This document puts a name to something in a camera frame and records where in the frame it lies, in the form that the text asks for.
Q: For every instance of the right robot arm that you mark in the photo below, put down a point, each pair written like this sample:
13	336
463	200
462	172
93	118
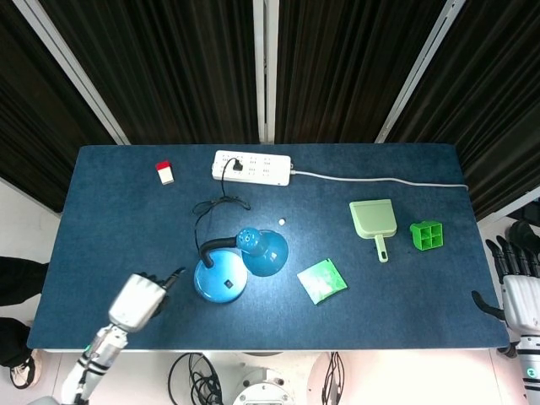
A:
529	363

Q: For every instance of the green grid organizer block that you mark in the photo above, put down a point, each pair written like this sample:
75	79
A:
426	236

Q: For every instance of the light green dustpan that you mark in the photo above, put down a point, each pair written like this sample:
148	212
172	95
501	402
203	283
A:
373	219

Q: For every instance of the blue fabric table mat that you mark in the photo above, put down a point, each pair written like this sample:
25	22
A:
126	232

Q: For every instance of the blue desk lamp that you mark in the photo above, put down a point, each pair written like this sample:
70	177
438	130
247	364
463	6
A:
219	278

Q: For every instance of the white partition frame post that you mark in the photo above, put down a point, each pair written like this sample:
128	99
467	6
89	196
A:
266	71
422	67
71	63

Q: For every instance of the white power strip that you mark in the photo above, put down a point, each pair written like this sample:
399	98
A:
261	169

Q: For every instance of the person legs black trousers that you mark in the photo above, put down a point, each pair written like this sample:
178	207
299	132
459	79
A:
17	278

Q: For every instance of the small red white box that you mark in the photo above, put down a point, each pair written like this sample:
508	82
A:
165	174

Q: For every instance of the green foil packet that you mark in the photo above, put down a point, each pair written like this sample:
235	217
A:
322	282

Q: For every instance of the white black sneaker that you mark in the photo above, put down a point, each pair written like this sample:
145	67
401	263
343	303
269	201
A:
23	373

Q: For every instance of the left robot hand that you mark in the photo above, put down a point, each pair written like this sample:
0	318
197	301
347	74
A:
135	301

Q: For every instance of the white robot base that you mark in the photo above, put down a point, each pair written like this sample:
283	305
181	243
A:
261	388

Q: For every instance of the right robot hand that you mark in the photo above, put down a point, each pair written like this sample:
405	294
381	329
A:
521	299

